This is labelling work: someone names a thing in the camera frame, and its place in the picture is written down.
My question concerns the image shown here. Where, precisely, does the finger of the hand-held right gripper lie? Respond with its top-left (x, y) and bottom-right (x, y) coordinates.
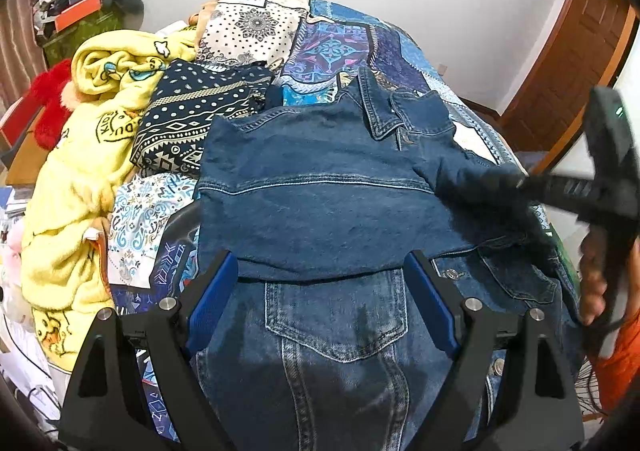
top-left (479, 172), bottom-right (599, 210)

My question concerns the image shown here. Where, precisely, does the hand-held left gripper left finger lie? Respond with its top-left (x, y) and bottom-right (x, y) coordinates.
top-left (57, 250), bottom-right (241, 451)

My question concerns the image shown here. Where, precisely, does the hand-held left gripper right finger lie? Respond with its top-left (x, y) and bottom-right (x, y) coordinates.
top-left (402, 250), bottom-right (586, 451)

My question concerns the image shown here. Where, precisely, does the blue denim jacket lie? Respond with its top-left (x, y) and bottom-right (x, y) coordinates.
top-left (192, 67), bottom-right (583, 451)

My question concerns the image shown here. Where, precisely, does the person's right hand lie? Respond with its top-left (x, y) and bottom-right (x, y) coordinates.
top-left (578, 230), bottom-right (615, 327)

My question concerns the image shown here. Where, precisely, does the wooden door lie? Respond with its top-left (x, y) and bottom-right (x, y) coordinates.
top-left (500, 0), bottom-right (637, 152)

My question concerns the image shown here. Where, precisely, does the yellow cartoon fleece blanket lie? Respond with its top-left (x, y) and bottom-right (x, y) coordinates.
top-left (20, 26), bottom-right (198, 372)

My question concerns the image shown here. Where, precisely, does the white fan grille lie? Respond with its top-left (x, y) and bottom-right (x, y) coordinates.
top-left (574, 360), bottom-right (608, 423)

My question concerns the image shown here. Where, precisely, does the person's orange garment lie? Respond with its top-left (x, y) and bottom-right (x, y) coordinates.
top-left (592, 308), bottom-right (640, 414)

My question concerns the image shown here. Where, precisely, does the navy patterned cloth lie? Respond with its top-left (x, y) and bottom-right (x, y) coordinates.
top-left (130, 60), bottom-right (276, 179)

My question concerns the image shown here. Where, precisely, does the pink plush toy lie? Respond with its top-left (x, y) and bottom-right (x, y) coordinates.
top-left (0, 216), bottom-right (30, 324)

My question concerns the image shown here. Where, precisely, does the wooden bedside table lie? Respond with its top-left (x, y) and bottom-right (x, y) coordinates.
top-left (4, 131), bottom-right (51, 188)

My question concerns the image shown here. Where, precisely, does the red plush toy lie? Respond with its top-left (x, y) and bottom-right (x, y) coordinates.
top-left (31, 60), bottom-right (76, 150)

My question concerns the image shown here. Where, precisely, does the blue patchwork bed sheet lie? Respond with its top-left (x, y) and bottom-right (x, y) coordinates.
top-left (107, 0), bottom-right (581, 451)

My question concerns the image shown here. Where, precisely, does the peach plush toy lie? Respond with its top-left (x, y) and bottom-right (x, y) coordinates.
top-left (187, 1), bottom-right (221, 39)

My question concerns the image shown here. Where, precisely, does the green covered cabinet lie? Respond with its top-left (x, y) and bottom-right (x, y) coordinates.
top-left (42, 6), bottom-right (126, 66)

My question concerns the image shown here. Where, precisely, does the orange box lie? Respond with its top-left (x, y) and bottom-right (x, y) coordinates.
top-left (54, 0), bottom-right (103, 32)

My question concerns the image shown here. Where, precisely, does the striped brown curtain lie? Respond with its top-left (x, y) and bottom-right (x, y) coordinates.
top-left (0, 0), bottom-right (56, 102)

